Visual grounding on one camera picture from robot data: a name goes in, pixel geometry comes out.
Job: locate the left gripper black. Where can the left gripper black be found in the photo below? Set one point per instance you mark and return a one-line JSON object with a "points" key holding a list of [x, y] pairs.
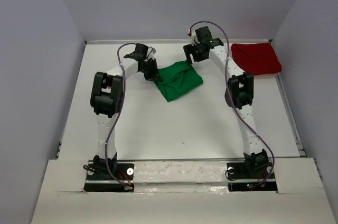
{"points": [[155, 74]]}

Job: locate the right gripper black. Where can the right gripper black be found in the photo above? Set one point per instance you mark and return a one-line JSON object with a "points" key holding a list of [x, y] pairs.
{"points": [[189, 49]]}

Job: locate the green t-shirt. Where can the green t-shirt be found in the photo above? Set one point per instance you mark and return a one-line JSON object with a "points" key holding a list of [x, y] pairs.
{"points": [[177, 80]]}

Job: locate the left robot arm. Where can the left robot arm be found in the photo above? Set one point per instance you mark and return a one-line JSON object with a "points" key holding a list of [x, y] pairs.
{"points": [[108, 96]]}

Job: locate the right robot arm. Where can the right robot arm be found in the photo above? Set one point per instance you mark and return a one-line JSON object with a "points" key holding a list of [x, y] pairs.
{"points": [[239, 96]]}

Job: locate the folded red t-shirt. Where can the folded red t-shirt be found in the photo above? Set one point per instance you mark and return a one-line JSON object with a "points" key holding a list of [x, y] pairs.
{"points": [[258, 59]]}

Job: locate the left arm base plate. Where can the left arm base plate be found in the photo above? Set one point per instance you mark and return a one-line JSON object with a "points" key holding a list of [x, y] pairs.
{"points": [[100, 180]]}

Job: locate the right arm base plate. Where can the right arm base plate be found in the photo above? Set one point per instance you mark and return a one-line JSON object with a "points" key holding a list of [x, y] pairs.
{"points": [[240, 180]]}

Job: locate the aluminium rail right edge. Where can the aluminium rail right edge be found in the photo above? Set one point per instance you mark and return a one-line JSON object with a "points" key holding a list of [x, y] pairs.
{"points": [[290, 116]]}

